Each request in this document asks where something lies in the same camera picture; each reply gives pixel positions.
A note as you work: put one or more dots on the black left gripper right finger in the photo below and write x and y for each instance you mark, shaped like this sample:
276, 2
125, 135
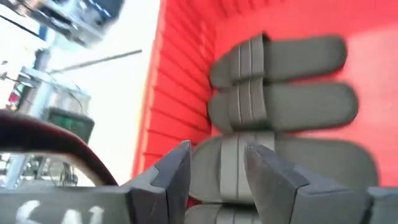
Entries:
289, 199

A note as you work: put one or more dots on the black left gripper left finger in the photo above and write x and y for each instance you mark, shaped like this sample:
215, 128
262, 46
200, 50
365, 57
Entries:
161, 193

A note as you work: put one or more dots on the black rubber slide sandal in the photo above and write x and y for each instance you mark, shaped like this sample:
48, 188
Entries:
295, 59
326, 161
311, 105

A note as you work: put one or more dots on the red plastic bin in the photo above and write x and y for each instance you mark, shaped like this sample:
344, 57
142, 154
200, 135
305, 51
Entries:
180, 93

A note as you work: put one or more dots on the dark screen device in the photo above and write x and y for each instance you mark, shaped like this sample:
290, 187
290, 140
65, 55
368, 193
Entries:
71, 124

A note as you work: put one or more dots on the thin grey rod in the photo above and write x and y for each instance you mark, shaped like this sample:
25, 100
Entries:
93, 61

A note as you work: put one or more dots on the grey ceiling equipment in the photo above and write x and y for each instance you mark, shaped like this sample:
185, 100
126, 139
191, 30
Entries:
77, 18

